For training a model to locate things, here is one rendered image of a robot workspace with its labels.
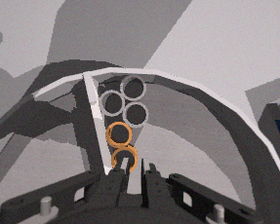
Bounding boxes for grey round turntable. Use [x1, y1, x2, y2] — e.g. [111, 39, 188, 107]
[0, 67, 280, 224]

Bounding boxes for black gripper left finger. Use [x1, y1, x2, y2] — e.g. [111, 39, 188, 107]
[0, 158, 130, 224]

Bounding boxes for grey metal ring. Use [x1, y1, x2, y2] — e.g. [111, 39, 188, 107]
[122, 101, 149, 128]
[120, 75, 146, 102]
[99, 90, 127, 117]

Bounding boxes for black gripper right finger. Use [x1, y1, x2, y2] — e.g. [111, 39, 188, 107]
[140, 159, 263, 224]

